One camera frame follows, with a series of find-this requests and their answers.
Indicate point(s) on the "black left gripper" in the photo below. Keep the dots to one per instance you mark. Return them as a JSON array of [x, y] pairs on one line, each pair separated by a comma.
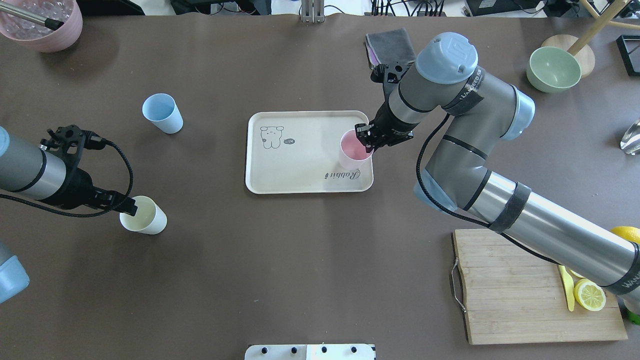
[[75, 189]]

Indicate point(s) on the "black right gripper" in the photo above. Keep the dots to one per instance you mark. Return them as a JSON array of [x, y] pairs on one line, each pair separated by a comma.
[[390, 125]]

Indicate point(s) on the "pink cup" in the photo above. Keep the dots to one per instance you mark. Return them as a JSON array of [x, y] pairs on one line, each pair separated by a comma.
[[352, 154]]

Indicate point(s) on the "cream cup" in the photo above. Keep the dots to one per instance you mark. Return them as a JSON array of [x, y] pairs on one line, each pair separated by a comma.
[[148, 219]]

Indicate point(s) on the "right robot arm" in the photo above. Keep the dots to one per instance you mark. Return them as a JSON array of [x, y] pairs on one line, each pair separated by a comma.
[[551, 180]]

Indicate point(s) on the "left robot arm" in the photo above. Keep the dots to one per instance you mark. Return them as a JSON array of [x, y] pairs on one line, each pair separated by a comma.
[[48, 176]]

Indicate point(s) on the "cream rabbit tray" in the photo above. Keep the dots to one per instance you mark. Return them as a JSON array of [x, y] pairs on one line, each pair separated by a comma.
[[292, 152]]

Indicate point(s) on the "grey folded cloth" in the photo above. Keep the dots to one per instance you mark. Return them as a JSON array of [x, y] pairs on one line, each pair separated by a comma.
[[389, 47]]

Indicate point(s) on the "blue cup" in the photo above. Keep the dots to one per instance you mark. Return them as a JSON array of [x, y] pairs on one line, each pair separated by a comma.
[[162, 111]]

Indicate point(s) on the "metal muddler tube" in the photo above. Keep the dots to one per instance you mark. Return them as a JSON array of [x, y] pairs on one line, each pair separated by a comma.
[[38, 19]]

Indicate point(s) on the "green bowl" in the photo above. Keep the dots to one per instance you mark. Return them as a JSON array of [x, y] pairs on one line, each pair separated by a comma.
[[552, 70]]

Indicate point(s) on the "pink bowl with ice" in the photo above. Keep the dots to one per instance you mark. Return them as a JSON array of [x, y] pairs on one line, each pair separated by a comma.
[[42, 39]]

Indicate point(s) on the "wooden cutting board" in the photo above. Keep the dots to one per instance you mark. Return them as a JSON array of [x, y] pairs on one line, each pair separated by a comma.
[[512, 297]]

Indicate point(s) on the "wooden mug tree stand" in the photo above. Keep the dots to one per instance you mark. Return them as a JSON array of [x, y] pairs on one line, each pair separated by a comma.
[[578, 47]]

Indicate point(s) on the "yellow plastic knife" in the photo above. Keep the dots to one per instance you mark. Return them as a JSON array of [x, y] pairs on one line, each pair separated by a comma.
[[568, 287]]

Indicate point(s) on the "lemon slice upper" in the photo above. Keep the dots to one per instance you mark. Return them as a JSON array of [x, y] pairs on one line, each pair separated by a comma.
[[574, 273]]

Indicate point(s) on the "lemon slice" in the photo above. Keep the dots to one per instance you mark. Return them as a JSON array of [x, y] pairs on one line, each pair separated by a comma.
[[589, 295], [574, 273]]

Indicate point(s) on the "metal scoop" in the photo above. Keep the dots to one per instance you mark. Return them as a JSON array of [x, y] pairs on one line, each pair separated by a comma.
[[630, 141]]

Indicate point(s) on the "lemon slice lower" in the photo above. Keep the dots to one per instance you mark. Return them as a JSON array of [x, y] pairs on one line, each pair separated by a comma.
[[589, 295]]

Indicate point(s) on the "yellow lemon outer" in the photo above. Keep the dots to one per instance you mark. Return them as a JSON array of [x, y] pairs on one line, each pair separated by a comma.
[[632, 234]]

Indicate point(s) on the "green lime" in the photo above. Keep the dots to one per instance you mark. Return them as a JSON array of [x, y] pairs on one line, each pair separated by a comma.
[[632, 317]]

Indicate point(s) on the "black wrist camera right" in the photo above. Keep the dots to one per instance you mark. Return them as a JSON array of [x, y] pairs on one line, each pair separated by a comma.
[[389, 74]]

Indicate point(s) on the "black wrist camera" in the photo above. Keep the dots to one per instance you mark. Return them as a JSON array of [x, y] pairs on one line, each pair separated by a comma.
[[68, 143], [389, 74]]

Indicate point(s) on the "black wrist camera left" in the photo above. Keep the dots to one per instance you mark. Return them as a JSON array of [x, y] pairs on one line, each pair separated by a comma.
[[68, 143]]

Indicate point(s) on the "aluminium frame post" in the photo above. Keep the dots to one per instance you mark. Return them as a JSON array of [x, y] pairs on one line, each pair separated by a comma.
[[312, 11]]

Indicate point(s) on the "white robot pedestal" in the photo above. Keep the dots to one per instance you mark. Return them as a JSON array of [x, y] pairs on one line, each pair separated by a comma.
[[323, 351]]

